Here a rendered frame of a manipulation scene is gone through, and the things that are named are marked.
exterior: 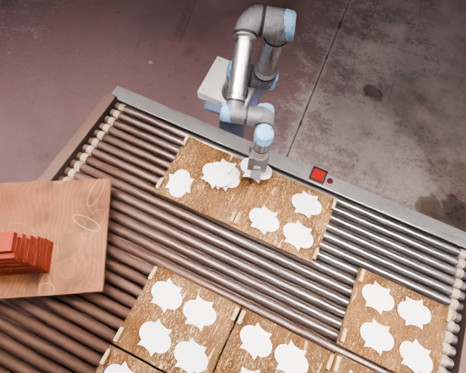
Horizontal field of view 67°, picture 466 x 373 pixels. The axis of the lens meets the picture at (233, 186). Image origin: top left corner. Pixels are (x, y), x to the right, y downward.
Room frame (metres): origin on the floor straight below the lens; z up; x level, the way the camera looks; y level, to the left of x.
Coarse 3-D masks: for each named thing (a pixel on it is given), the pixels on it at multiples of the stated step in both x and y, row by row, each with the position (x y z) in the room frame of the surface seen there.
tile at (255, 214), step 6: (252, 210) 0.61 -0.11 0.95; (258, 210) 0.61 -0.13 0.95; (264, 210) 0.62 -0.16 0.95; (252, 216) 0.58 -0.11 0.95; (258, 216) 0.58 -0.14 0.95; (264, 216) 0.59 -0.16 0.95; (270, 216) 0.59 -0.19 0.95; (252, 222) 0.55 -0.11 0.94; (258, 222) 0.55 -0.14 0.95; (264, 222) 0.56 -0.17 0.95; (270, 222) 0.56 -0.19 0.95; (276, 222) 0.56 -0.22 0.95; (258, 228) 0.52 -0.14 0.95; (264, 228) 0.53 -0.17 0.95; (270, 228) 0.53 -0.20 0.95; (276, 228) 0.53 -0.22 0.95; (264, 234) 0.50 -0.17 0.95
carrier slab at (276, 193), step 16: (272, 176) 0.81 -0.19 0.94; (256, 192) 0.71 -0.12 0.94; (272, 192) 0.72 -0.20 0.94; (288, 192) 0.73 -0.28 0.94; (320, 192) 0.75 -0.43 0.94; (240, 208) 0.62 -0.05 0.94; (272, 208) 0.64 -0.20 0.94; (288, 208) 0.64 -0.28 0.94; (240, 224) 0.53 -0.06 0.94; (304, 224) 0.57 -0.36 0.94; (320, 224) 0.58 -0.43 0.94; (272, 240) 0.48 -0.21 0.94; (320, 240) 0.50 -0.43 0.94; (304, 256) 0.42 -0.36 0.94
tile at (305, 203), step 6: (294, 198) 0.69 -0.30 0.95; (300, 198) 0.70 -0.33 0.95; (306, 198) 0.70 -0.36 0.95; (312, 198) 0.71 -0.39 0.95; (294, 204) 0.66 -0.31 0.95; (300, 204) 0.67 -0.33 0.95; (306, 204) 0.67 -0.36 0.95; (312, 204) 0.67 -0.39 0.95; (318, 204) 0.68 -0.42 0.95; (300, 210) 0.64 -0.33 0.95; (306, 210) 0.64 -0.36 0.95; (312, 210) 0.64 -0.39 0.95; (318, 210) 0.65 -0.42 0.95; (306, 216) 0.61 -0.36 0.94
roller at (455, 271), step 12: (108, 120) 1.03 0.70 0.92; (132, 132) 0.98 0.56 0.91; (144, 132) 0.98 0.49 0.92; (156, 144) 0.93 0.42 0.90; (168, 144) 0.93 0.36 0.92; (336, 216) 0.64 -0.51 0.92; (348, 228) 0.59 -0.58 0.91; (360, 228) 0.59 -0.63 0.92; (372, 240) 0.55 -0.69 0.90; (384, 240) 0.55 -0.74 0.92; (408, 252) 0.50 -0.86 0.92; (420, 252) 0.51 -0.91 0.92; (432, 264) 0.46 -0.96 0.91; (444, 264) 0.46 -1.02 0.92; (456, 276) 0.42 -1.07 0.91
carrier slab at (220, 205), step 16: (192, 144) 0.94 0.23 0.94; (176, 160) 0.83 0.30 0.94; (192, 160) 0.84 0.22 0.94; (208, 160) 0.86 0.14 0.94; (240, 160) 0.88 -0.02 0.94; (192, 176) 0.75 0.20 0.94; (240, 176) 0.79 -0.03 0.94; (160, 192) 0.65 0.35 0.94; (192, 192) 0.67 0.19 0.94; (208, 192) 0.68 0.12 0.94; (224, 192) 0.69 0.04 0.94; (240, 192) 0.70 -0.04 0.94; (192, 208) 0.59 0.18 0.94; (208, 208) 0.60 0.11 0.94; (224, 208) 0.61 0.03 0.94
